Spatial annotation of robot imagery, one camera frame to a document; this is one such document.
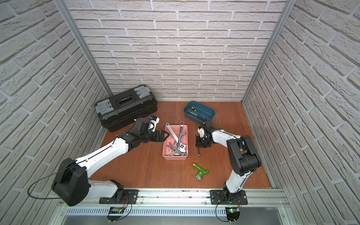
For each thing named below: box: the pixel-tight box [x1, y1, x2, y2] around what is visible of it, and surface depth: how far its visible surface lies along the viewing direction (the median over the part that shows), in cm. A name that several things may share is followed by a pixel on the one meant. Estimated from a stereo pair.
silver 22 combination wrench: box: [174, 120, 185, 156], surface depth 93 cm
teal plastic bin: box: [183, 100, 216, 125], surface depth 114 cm
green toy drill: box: [192, 162, 210, 180], surface depth 83 cm
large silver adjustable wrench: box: [165, 122, 187, 153], surface depth 92 cm
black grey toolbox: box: [94, 84, 158, 133], surface depth 97 cm
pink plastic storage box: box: [162, 124, 189, 161], surface depth 93 cm
